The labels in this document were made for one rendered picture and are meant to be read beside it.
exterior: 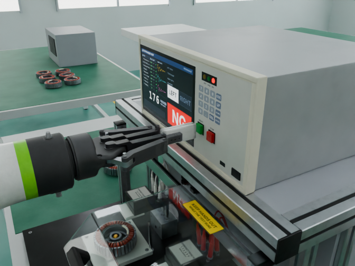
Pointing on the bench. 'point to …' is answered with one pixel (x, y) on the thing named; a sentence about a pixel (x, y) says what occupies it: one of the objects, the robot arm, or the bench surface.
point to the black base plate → (54, 238)
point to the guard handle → (77, 256)
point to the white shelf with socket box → (132, 34)
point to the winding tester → (264, 100)
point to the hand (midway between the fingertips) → (178, 133)
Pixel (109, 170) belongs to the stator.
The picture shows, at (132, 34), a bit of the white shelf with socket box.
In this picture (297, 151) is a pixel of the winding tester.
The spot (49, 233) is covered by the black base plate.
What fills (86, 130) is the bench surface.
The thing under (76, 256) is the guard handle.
